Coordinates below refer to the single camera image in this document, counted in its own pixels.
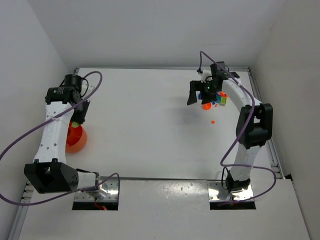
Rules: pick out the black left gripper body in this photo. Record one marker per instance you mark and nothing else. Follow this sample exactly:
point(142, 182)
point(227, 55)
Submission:
point(80, 114)

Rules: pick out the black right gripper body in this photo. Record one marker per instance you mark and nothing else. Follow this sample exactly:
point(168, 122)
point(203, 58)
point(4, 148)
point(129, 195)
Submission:
point(198, 85)

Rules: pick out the green lego brick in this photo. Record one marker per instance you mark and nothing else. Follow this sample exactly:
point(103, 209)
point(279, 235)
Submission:
point(223, 101)

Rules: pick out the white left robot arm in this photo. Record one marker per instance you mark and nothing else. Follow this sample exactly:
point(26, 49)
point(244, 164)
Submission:
point(88, 180)

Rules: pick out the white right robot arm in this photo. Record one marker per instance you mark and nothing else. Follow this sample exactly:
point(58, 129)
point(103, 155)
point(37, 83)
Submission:
point(254, 125)

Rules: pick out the orange small cup container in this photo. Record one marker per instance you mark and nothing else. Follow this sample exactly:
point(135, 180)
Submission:
point(224, 95)

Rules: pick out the orange round lego piece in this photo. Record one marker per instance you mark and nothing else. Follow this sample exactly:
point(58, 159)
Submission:
point(207, 106)

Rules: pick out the orange divided round container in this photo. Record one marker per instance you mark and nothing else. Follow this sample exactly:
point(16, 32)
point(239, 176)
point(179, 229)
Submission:
point(76, 138)

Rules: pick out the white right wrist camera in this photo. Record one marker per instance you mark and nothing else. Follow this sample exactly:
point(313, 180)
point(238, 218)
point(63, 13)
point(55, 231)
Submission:
point(206, 76)

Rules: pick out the aluminium frame rail right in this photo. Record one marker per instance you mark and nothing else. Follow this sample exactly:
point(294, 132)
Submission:
point(266, 122)

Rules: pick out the aluminium frame rail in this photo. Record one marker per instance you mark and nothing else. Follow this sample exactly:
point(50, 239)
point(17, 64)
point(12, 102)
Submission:
point(25, 195)
point(266, 122)

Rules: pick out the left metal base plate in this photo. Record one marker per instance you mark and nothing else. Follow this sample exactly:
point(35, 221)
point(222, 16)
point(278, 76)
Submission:
point(106, 193)

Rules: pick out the metal base plate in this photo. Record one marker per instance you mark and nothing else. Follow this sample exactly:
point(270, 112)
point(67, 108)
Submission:
point(218, 193)
point(106, 193)

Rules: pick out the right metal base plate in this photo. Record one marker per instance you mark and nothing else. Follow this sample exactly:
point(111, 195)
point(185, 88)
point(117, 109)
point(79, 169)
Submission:
point(218, 193)

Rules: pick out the aluminium frame rail left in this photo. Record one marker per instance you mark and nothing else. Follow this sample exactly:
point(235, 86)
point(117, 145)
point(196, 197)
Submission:
point(25, 195)

